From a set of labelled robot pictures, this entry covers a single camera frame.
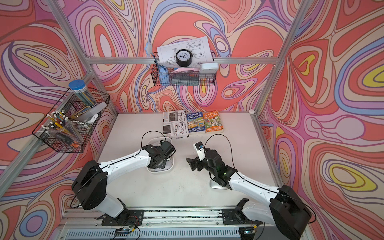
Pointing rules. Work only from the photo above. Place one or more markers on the white storage box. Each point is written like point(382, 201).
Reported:
point(169, 164)

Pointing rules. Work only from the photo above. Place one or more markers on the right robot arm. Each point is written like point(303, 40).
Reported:
point(281, 207)

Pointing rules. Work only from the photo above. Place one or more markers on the back wire basket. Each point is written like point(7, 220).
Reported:
point(163, 76)

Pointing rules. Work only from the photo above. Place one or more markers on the orange treehouse book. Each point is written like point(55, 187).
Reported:
point(213, 123)

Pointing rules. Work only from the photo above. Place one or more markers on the silver mouse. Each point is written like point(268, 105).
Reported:
point(214, 185)

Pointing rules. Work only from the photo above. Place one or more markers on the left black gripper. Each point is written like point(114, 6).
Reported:
point(163, 165)

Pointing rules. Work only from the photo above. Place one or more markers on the wire basket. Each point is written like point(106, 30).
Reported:
point(163, 76)
point(83, 117)

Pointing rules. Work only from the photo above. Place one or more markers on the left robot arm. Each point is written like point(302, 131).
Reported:
point(91, 184)

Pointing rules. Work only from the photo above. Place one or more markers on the white device in basket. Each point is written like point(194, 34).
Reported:
point(209, 68)

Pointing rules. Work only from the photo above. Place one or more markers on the left wire basket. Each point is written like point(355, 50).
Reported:
point(83, 117)

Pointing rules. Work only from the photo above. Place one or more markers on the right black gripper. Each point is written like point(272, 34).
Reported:
point(196, 161)

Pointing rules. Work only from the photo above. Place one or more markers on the newspaper print book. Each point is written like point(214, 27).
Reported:
point(175, 124)

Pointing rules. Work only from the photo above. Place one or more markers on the white paper sheet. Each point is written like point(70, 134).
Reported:
point(199, 47)

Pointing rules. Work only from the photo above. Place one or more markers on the blue lid pencil jar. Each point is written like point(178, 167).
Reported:
point(82, 92)

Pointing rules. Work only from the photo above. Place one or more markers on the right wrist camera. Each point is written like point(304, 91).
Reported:
point(199, 147)

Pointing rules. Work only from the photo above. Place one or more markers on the clear pen cup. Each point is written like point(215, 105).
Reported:
point(62, 128)

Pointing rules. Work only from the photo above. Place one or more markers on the black round clock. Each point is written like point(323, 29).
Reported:
point(184, 58)

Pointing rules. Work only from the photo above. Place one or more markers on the blue treehouse book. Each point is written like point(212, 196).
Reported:
point(196, 124)

